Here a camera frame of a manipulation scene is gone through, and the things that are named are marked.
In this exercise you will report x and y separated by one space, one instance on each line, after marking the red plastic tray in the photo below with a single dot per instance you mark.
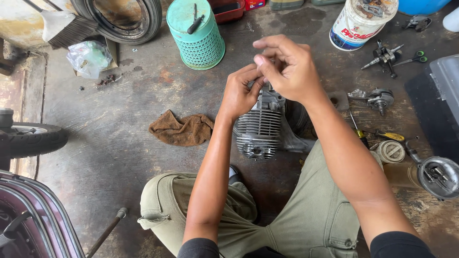
226 10

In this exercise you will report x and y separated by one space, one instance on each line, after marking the person's right hand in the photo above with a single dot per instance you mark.
297 75

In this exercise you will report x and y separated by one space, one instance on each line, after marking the black mat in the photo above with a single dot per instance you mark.
430 118

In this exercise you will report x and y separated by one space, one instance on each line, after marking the teal plastic basket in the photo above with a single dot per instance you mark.
200 43

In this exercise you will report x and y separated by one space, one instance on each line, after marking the silver finned engine cylinder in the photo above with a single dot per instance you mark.
259 129

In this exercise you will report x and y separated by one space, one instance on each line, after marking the olive green trousers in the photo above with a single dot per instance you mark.
312 215

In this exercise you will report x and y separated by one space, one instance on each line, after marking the round beige cap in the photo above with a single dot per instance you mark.
391 151

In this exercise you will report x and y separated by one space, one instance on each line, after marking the blue plastic container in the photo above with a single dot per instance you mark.
423 5

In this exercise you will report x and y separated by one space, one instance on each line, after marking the cardboard box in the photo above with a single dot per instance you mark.
113 53

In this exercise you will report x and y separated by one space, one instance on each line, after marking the black and white shoe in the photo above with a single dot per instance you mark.
233 175

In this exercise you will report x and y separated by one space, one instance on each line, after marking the heap of metal parts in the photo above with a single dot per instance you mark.
373 9

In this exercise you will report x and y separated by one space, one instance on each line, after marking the small grey metal bracket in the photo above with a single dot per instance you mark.
417 23

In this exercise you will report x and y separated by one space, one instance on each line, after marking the black and yellow screwdriver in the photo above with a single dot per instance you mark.
360 134

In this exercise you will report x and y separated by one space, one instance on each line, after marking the brown rag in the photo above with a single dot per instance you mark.
183 129

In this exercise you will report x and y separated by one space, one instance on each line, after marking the crumpled clear plastic piece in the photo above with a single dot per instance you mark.
356 93

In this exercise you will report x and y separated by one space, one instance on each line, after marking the green oil can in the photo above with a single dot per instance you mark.
287 4
328 1

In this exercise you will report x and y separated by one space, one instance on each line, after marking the amber plastic jar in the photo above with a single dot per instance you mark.
400 175

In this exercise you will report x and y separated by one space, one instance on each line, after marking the white rounded object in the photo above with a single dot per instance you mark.
451 21

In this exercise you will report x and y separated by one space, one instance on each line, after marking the grey plastic case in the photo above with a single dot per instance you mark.
448 86

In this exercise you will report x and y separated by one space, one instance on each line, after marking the metal rod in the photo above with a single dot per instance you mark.
107 231

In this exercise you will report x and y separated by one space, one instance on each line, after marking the clear plastic bag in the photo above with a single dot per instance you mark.
88 59

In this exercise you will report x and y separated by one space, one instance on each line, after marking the motorcycle wheel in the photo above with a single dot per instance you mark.
32 139

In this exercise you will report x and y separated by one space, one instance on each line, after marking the black long-sleeve shirt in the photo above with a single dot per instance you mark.
398 247

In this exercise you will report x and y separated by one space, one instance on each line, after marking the metal clutch assembly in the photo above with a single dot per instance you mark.
380 99

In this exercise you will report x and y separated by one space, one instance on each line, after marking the small dark debris pile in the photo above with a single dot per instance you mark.
107 80

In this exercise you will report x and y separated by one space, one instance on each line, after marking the broom with white head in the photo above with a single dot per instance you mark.
68 28

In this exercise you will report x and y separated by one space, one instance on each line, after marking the white plastic bucket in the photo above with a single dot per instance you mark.
353 30

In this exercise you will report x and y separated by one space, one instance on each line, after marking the metal bowl with parts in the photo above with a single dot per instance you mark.
439 177

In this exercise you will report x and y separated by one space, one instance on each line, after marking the person's left hand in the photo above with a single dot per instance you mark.
236 96

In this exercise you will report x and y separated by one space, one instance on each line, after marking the steel crankshaft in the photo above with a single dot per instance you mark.
384 57

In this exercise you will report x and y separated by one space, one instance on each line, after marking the red box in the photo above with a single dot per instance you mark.
254 4

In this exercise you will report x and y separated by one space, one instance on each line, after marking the black tyre on rim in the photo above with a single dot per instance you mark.
150 21

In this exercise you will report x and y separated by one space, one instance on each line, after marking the dark engine casing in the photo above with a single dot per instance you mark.
297 125

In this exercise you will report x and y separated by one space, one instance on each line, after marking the maroon scooter body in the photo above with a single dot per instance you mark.
32 218

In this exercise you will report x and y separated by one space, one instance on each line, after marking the grey gasket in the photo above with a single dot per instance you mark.
340 104

